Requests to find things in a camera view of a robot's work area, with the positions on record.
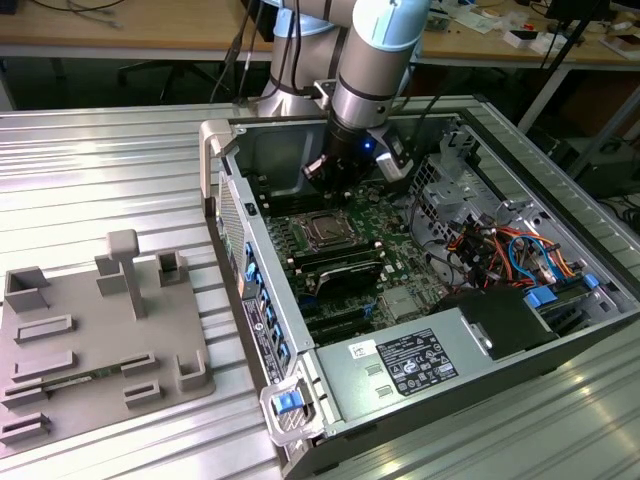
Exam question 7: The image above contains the CPU socket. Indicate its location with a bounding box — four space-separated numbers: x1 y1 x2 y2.
292 207 366 250

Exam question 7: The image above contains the metal socket cover frame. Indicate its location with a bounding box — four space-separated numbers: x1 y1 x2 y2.
298 212 360 247

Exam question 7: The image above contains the graphics card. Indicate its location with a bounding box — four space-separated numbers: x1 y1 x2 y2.
312 259 384 304

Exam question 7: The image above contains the silver perforated disk bay cage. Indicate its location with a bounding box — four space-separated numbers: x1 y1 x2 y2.
408 152 501 246

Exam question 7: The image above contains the grey metal PC case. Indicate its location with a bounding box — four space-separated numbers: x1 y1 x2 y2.
198 107 640 476

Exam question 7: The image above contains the grey plastic parts rack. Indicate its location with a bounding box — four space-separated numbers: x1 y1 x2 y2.
0 228 217 454

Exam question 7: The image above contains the green motherboard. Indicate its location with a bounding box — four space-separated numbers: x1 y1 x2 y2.
262 189 451 346

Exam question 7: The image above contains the blue case latch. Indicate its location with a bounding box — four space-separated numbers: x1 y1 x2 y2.
272 392 300 415

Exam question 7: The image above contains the thick black gripper cable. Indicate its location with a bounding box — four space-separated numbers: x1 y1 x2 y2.
397 74 476 196

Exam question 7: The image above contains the small white box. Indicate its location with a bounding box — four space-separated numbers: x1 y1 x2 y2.
502 28 547 51

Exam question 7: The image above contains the orange red wire bundle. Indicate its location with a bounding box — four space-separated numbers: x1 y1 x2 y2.
447 224 586 291

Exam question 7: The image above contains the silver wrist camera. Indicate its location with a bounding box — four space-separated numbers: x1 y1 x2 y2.
372 127 417 182

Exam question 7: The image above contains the wooden office desk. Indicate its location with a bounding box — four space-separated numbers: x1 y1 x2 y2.
0 0 281 59
418 0 640 71

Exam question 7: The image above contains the silver CPU with green rim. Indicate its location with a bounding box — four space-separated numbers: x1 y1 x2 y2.
310 217 348 241

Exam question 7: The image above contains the green RAM stick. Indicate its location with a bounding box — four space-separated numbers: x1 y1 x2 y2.
42 366 124 389

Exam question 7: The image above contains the black expansion slot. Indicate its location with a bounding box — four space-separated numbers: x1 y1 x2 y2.
303 305 369 329
307 319 375 347

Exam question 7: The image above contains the black plastic shroud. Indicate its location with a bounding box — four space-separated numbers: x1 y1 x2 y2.
430 287 560 362

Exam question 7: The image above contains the small dark wrist camera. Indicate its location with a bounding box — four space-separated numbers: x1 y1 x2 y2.
301 154 330 184

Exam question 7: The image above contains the silver chipset heatsink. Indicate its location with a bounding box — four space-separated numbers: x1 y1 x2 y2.
380 288 420 317

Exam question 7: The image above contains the silver power supply with label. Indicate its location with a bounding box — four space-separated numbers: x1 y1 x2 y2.
314 305 496 419

